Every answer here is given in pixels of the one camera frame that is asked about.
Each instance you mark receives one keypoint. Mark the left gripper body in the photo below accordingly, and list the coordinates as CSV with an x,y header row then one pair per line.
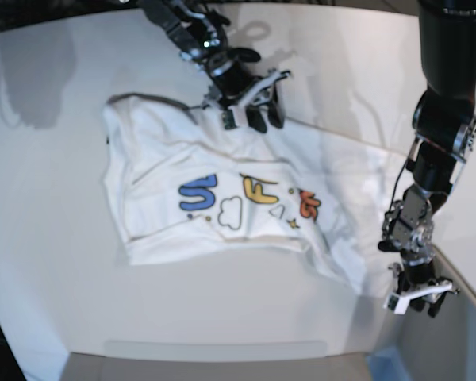
x,y
415,281

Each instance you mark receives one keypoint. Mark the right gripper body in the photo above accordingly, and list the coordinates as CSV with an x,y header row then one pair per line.
x,y
230,81

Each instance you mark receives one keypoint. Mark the grey cardboard box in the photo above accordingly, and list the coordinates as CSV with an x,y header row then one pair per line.
x,y
416,346

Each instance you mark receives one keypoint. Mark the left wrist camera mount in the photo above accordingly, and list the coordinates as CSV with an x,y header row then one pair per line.
x,y
400,307

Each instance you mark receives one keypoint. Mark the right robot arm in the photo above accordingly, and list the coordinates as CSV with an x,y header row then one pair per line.
x,y
198,32

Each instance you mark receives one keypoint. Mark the white t-shirt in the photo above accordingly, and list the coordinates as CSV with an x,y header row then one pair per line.
x,y
181,186

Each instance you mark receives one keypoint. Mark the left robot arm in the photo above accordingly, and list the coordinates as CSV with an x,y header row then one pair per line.
x,y
444,123

